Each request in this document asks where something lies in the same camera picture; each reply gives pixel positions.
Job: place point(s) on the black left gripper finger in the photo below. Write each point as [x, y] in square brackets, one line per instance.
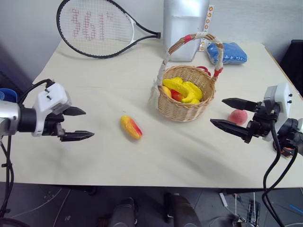
[73, 110]
[77, 135]

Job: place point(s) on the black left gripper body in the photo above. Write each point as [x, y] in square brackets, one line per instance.
[52, 125]

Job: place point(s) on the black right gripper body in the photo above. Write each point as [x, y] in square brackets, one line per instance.
[261, 121]

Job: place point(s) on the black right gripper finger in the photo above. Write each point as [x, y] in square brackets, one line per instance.
[228, 127]
[239, 103]

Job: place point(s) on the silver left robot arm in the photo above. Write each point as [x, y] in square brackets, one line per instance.
[9, 115]

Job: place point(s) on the pink toy peach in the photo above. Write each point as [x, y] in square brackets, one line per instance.
[239, 116]

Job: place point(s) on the blue knitted cloth bag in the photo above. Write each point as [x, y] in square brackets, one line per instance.
[233, 53]

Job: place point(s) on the blue round container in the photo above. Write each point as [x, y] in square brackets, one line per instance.
[7, 95]

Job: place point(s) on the yellow red toy mango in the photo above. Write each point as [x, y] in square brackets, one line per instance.
[176, 95]
[131, 126]

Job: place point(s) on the yellow toy banana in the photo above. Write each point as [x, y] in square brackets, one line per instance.
[183, 87]

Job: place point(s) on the yellow toy fruit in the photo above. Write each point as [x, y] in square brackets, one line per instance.
[166, 91]

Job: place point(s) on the white strip with orange stickers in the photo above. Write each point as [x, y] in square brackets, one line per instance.
[206, 26]

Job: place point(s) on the black white tennis racket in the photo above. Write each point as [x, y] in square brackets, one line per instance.
[99, 28]

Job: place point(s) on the dark rounded robot leg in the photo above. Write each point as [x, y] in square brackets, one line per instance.
[181, 210]
[124, 214]

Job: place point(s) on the silver metal box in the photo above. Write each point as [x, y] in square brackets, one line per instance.
[184, 28]

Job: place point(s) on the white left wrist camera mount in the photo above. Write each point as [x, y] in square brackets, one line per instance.
[50, 98]

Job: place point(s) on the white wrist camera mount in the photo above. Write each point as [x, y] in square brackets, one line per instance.
[50, 98]
[281, 100]

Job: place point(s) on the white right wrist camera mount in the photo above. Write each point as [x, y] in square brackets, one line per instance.
[281, 100]

